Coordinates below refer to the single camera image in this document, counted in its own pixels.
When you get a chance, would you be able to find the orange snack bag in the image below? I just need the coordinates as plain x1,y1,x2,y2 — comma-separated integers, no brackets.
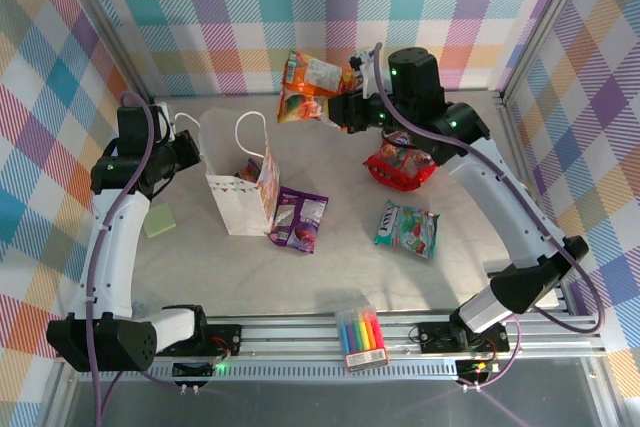
277,50,357,128

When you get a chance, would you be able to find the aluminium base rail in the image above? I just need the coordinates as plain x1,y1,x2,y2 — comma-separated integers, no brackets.
54,314,609,383

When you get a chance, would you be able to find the aluminium frame post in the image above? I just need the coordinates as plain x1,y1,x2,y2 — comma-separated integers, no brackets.
499,0,599,103
49,0,154,113

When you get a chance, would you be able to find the purple snack bag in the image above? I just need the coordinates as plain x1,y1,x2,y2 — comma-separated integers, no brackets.
268,185,330,254
234,157,262,184

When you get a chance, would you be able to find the green sticky note pad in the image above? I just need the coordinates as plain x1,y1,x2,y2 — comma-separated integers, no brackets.
143,203,177,239

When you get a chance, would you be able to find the teal candy bag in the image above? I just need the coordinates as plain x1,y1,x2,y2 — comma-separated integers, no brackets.
373,199,441,261

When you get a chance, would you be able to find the red candy bag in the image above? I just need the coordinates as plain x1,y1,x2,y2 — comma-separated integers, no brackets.
363,130,437,192

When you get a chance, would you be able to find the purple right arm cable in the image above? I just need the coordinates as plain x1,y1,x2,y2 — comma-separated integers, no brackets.
372,42,609,391

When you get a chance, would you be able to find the white patterned paper bag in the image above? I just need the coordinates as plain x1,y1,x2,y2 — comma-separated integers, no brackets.
172,109,281,238

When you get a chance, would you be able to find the aluminium side rail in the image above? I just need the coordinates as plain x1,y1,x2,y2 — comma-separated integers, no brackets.
497,91,609,356

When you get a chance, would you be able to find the pack of coloured markers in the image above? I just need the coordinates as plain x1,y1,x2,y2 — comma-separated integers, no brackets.
333,302,390,375

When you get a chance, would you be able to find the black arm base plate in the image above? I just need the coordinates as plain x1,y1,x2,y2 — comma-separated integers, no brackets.
152,324,242,358
418,320,511,354

